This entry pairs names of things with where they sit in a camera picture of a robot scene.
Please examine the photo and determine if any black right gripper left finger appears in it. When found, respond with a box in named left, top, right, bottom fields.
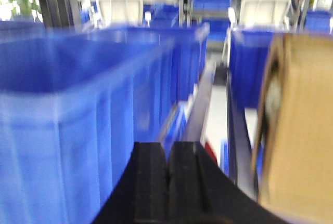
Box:
left=93, top=142, right=167, bottom=223

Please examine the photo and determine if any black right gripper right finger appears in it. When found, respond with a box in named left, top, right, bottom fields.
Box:
left=168, top=142, right=285, bottom=223

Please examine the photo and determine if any large blue plastic bin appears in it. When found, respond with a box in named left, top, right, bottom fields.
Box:
left=1, top=31, right=175, bottom=223

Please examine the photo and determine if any blue bin at right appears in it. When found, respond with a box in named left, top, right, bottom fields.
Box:
left=228, top=29, right=276, bottom=110

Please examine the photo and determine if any brown cardboard box near gripper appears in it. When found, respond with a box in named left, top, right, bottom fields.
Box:
left=251, top=33, right=332, bottom=223

